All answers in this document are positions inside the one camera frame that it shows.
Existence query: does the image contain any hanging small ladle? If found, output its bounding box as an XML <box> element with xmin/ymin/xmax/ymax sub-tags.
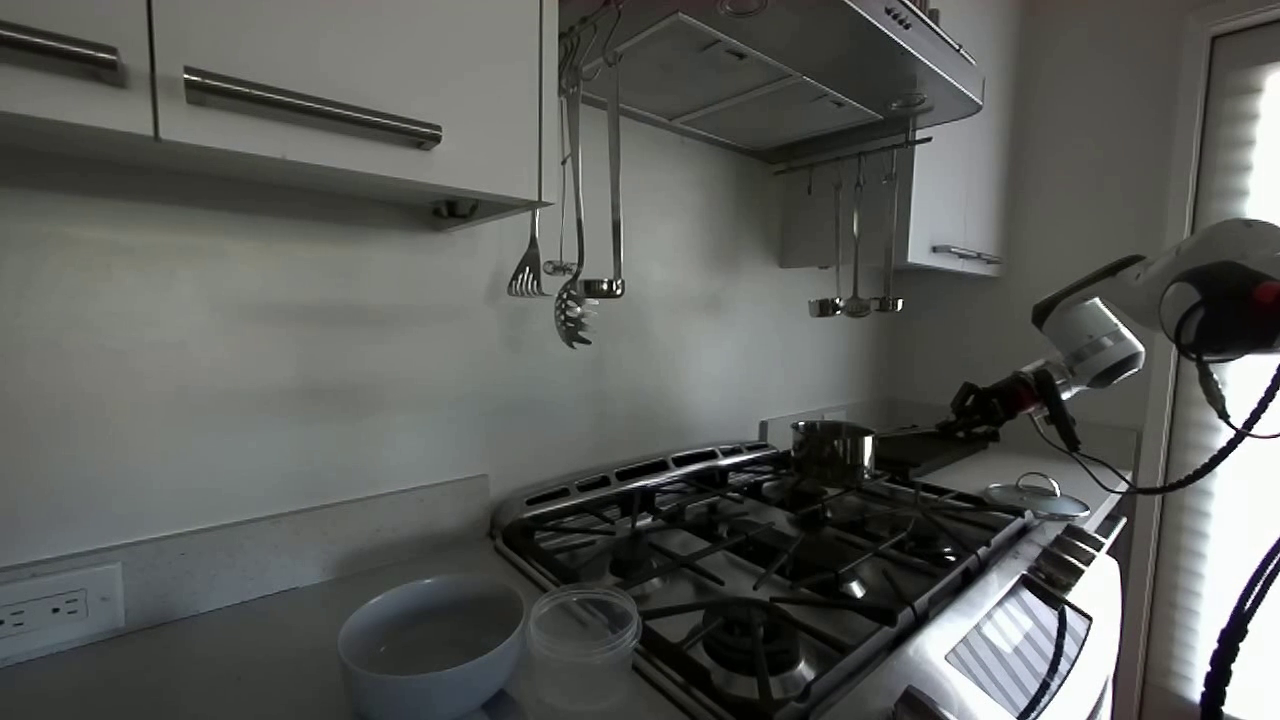
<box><xmin>810</xmin><ymin>172</ymin><xmax>844</xmax><ymax>319</ymax></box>

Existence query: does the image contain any glass pot lid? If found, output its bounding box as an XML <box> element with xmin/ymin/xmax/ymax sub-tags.
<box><xmin>985</xmin><ymin>475</ymin><xmax>1090</xmax><ymax>518</ymax></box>

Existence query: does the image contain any stainless range hood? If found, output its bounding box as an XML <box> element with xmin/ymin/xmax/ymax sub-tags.
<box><xmin>559</xmin><ymin>0</ymin><xmax>985</xmax><ymax>151</ymax></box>

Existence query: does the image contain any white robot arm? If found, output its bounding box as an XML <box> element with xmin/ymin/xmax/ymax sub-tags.
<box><xmin>947</xmin><ymin>218</ymin><xmax>1280</xmax><ymax>433</ymax></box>

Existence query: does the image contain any hanging metal spoon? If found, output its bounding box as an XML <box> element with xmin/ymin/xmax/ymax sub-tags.
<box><xmin>874</xmin><ymin>151</ymin><xmax>902</xmax><ymax>313</ymax></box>

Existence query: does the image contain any clear plastic container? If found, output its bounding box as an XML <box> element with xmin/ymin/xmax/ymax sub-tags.
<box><xmin>528</xmin><ymin>584</ymin><xmax>641</xmax><ymax>711</ymax></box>

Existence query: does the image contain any hanging metal ladle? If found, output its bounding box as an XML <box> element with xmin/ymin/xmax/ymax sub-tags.
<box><xmin>585</xmin><ymin>46</ymin><xmax>627</xmax><ymax>298</ymax></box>

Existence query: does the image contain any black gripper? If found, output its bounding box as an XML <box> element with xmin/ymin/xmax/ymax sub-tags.
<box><xmin>947</xmin><ymin>365</ymin><xmax>1057</xmax><ymax>433</ymax></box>

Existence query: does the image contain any white wall outlet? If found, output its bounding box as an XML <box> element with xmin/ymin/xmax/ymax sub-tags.
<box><xmin>0</xmin><ymin>563</ymin><xmax>126</xmax><ymax>662</ymax></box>

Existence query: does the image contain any white corner cabinet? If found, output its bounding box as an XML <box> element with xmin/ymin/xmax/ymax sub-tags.
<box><xmin>776</xmin><ymin>0</ymin><xmax>1024</xmax><ymax>280</ymax></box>

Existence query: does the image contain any stainless steel gas stove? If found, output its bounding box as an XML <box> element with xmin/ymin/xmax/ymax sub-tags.
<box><xmin>491</xmin><ymin>440</ymin><xmax>1120</xmax><ymax>720</ymax></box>

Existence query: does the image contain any silver pot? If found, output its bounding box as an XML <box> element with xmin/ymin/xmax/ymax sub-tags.
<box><xmin>794</xmin><ymin>419</ymin><xmax>876</xmax><ymax>483</ymax></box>

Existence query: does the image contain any white ceramic bowl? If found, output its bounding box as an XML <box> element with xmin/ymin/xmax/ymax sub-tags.
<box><xmin>337</xmin><ymin>577</ymin><xmax>523</xmax><ymax>720</ymax></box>

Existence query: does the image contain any hanging pasta spoon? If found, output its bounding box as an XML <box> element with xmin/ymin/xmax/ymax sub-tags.
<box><xmin>557</xmin><ymin>30</ymin><xmax>591</xmax><ymax>349</ymax></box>

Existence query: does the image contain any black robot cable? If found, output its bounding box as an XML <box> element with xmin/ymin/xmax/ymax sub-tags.
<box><xmin>1024</xmin><ymin>295</ymin><xmax>1280</xmax><ymax>720</ymax></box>

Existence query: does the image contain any white upper cabinet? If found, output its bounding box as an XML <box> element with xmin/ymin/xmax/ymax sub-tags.
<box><xmin>0</xmin><ymin>0</ymin><xmax>553</xmax><ymax>225</ymax></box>

